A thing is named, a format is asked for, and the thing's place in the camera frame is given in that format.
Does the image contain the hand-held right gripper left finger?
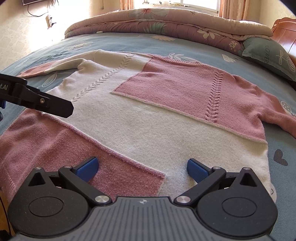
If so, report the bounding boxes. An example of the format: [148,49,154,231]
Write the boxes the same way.
[28,156,111,207]

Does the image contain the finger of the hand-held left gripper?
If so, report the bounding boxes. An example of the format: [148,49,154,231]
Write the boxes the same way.
[22,85,74,118]

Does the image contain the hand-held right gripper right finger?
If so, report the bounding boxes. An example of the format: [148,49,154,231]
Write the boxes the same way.
[174,159,258,207]

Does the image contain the pink and white sweater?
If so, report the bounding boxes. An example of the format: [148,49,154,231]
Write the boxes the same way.
[0,49,296,204]

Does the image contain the pink patterned curtain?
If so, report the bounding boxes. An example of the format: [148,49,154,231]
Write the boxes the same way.
[120,0,136,10]
[218,0,260,21]

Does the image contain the pink floral quilt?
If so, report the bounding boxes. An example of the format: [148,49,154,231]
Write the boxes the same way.
[64,8,274,58]

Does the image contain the green printed pillow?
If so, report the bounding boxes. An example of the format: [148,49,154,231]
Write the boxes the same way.
[242,37,296,81]

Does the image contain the wooden headboard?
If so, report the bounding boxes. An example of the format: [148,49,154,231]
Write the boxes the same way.
[272,17,296,56]

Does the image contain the black television cable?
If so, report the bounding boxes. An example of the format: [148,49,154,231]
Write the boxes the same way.
[28,4,48,17]

